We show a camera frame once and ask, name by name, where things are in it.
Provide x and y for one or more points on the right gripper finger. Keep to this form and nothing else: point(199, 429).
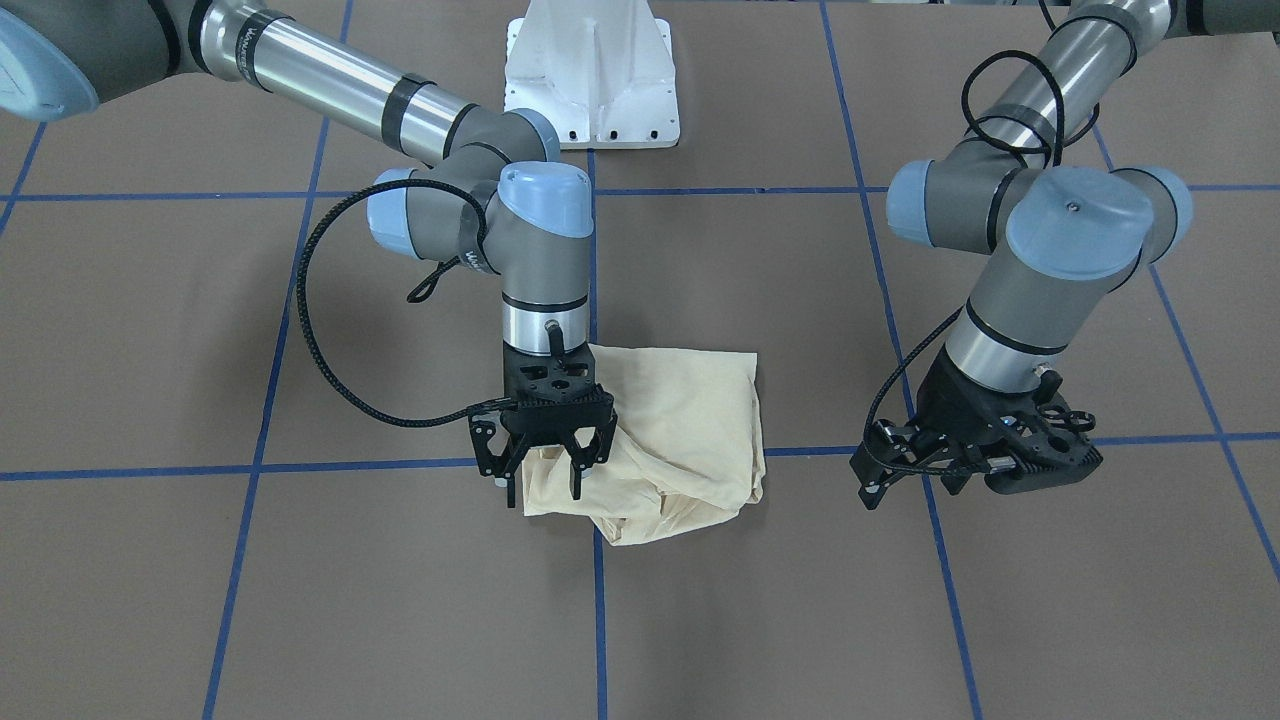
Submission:
point(505, 485)
point(585, 470)

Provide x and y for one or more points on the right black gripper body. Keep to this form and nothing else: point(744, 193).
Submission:
point(487, 442)

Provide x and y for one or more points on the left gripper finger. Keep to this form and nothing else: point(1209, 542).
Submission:
point(954, 479)
point(874, 482)

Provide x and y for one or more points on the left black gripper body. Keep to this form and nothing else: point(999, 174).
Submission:
point(940, 402)

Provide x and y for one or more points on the cream long-sleeve printed shirt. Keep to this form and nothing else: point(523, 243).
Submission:
point(687, 452)

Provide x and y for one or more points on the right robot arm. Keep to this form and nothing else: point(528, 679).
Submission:
point(150, 349)

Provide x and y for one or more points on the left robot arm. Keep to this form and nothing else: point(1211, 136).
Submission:
point(1057, 239)

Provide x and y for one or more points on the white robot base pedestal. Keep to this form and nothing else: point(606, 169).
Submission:
point(602, 72)

